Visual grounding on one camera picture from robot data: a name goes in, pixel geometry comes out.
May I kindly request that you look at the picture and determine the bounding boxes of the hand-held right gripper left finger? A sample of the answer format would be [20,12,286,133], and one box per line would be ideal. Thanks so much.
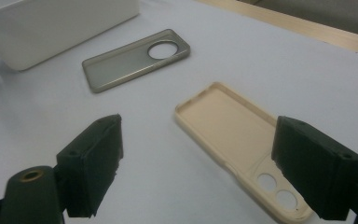
[55,113,125,218]

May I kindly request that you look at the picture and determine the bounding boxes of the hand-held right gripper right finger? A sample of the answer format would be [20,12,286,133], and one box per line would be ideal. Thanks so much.
[270,115,358,222]

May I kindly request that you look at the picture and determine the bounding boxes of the beige phone case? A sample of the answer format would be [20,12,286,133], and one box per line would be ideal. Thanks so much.
[174,81,314,224]

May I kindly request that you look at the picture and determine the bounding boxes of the grey metal bracket stand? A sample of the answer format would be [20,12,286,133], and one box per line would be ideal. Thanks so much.
[81,28,191,94]

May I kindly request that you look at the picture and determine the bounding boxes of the white plastic storage bin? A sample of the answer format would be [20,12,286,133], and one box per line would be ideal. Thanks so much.
[0,0,140,72]

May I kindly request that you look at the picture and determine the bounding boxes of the white table cover sheet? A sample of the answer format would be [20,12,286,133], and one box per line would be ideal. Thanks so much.
[0,0,358,224]

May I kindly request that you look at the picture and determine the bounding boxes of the light wooden table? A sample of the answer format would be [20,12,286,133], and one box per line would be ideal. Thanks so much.
[195,0,358,59]

